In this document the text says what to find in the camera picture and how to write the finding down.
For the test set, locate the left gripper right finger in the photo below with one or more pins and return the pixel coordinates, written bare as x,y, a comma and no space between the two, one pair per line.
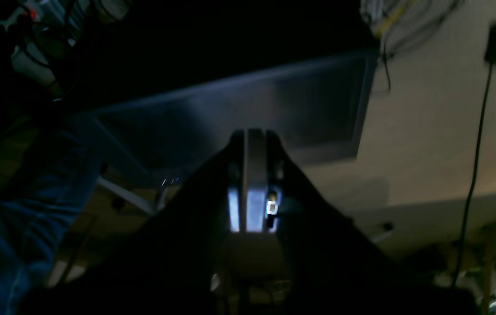
335,269

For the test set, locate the grey table underside panel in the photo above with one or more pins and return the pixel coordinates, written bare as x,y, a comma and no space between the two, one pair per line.
316,107

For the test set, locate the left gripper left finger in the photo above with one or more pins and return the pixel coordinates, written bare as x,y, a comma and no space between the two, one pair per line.
166,267

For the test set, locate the person leg in jeans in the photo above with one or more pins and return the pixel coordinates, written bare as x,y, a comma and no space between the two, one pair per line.
44,198

